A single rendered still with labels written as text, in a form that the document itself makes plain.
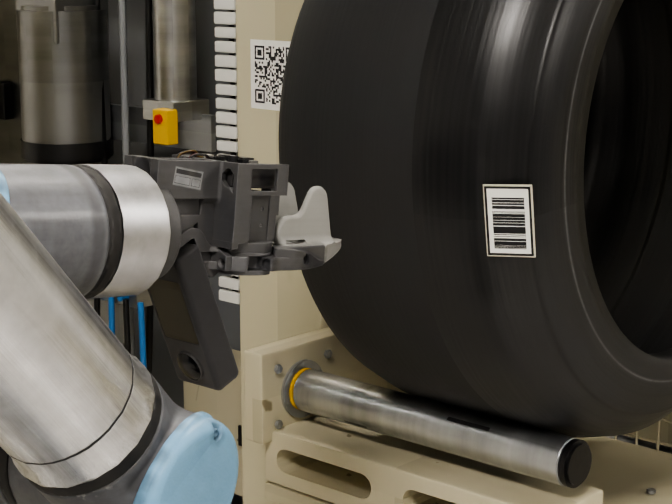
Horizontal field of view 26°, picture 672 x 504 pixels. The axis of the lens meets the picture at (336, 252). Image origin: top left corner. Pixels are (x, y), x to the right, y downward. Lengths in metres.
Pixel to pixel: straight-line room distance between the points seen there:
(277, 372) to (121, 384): 0.72
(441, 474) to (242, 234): 0.45
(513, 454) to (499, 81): 0.37
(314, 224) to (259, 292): 0.54
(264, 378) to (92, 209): 0.59
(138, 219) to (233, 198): 0.10
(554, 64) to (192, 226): 0.33
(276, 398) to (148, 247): 0.58
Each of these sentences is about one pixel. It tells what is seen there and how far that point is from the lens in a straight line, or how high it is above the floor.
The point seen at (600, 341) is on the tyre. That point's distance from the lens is 1.28.
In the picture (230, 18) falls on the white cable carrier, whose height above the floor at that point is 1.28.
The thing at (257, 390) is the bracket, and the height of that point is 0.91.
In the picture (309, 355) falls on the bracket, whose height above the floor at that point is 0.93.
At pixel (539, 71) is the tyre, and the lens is 1.17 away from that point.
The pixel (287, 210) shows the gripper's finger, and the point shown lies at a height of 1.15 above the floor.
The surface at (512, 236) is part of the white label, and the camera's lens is 1.17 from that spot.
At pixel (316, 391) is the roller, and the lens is 1.50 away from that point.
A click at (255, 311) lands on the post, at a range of 1.65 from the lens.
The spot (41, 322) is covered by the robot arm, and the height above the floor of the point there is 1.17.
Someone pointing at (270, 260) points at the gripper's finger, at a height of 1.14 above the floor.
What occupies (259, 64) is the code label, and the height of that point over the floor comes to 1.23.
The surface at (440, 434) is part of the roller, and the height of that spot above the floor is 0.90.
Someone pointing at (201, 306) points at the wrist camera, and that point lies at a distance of 1.04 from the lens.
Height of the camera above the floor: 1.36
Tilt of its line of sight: 12 degrees down
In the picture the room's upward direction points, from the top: straight up
